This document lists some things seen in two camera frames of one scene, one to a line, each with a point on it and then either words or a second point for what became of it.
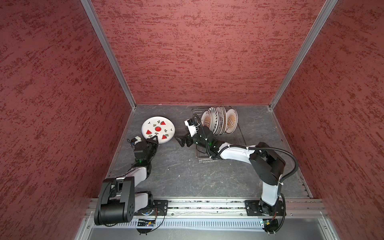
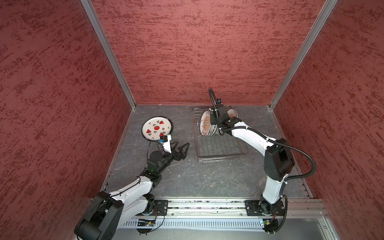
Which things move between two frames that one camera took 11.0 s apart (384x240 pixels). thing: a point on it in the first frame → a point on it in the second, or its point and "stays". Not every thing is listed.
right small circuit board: (271, 225) stays
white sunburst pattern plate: (206, 119) stays
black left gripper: (155, 143) → (182, 155)
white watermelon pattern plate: (162, 127) stays
